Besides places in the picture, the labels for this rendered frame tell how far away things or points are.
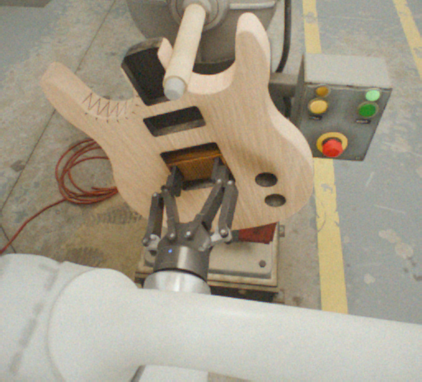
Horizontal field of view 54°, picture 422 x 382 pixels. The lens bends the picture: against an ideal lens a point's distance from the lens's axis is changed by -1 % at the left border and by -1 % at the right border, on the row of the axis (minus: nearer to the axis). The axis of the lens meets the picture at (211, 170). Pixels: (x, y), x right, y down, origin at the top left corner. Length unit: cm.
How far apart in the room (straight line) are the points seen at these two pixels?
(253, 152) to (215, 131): 7
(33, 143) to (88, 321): 209
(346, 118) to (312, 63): 12
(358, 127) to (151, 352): 64
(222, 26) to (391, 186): 161
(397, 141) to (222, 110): 190
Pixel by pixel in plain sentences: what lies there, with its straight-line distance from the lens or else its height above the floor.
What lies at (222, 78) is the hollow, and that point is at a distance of 60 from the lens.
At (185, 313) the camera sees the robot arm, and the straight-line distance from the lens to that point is 31.
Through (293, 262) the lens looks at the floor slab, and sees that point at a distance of 182.
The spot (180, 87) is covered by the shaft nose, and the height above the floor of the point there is 126.
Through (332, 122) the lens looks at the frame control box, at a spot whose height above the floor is 103.
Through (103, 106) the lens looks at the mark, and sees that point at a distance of 67.
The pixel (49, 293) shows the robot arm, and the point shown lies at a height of 125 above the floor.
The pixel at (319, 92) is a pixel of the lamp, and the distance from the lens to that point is 78.
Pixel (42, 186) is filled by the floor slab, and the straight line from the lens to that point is 218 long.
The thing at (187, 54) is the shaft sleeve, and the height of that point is 126.
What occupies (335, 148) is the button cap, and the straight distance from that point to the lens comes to 85.
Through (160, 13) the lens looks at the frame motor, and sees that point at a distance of 74.
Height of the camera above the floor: 158
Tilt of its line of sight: 49 degrees down
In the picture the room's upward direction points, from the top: straight up
